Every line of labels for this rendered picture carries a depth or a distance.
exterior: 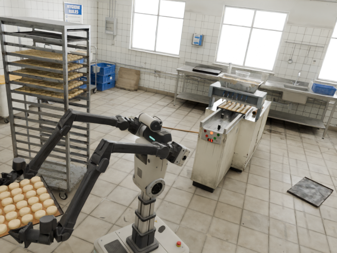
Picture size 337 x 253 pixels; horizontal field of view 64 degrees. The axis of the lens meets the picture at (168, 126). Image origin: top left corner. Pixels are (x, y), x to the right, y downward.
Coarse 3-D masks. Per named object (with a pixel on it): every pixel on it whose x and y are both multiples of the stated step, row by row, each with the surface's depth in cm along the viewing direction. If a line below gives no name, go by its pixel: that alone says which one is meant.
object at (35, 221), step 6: (30, 180) 161; (24, 192) 151; (36, 192) 152; (12, 198) 146; (0, 204) 141; (42, 204) 143; (54, 204) 144; (18, 210) 138; (18, 216) 134; (6, 222) 130; (36, 222) 132; (0, 234) 123; (6, 234) 124
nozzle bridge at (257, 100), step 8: (216, 88) 378; (224, 88) 364; (216, 96) 376; (224, 96) 376; (240, 96) 365; (248, 96) 360; (256, 96) 347; (264, 96) 357; (248, 104) 358; (256, 104) 357
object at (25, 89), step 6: (18, 90) 268; (24, 90) 268; (30, 90) 271; (36, 90) 272; (42, 90) 277; (48, 90) 277; (72, 90) 286; (78, 90) 289; (54, 96) 262; (60, 96) 264; (72, 96) 272
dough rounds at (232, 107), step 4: (224, 104) 385; (228, 104) 387; (232, 104) 390; (236, 104) 393; (228, 108) 370; (232, 108) 378; (236, 108) 373; (240, 108) 376; (244, 108) 378; (248, 108) 382; (240, 112) 365; (244, 112) 362
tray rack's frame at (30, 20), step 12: (0, 24) 239; (36, 24) 233; (48, 24) 230; (60, 24) 236; (72, 24) 252; (84, 24) 270; (0, 36) 243; (24, 96) 288; (12, 108) 271; (12, 120) 274; (12, 132) 279; (60, 168) 327; (72, 168) 330; (84, 168) 333; (48, 180) 303; (60, 180) 305; (72, 180) 308; (60, 192) 294
